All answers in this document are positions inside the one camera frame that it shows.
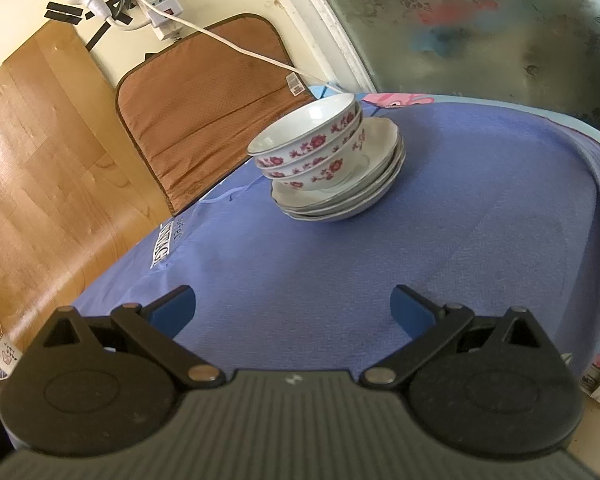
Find white bowl red flowers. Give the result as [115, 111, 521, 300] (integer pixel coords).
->
[246, 93, 357, 161]
[262, 127, 369, 192]
[254, 110, 364, 179]

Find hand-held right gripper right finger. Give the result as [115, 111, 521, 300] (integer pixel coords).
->
[359, 285, 561, 388]

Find blue printed tablecloth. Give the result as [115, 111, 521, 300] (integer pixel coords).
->
[72, 92, 600, 391]

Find patterned glass window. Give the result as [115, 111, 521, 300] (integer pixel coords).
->
[252, 0, 600, 148]

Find white power strip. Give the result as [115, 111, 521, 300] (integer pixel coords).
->
[132, 0, 186, 41]

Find black tape strip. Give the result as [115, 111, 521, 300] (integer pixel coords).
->
[45, 2, 84, 24]

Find white enamel mug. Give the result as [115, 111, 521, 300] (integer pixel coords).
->
[0, 337, 23, 378]

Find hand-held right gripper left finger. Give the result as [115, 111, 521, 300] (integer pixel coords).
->
[42, 285, 226, 390]

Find white power cable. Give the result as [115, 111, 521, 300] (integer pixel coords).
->
[167, 12, 341, 95]

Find brown seat cushion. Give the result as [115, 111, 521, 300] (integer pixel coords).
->
[115, 12, 313, 216]

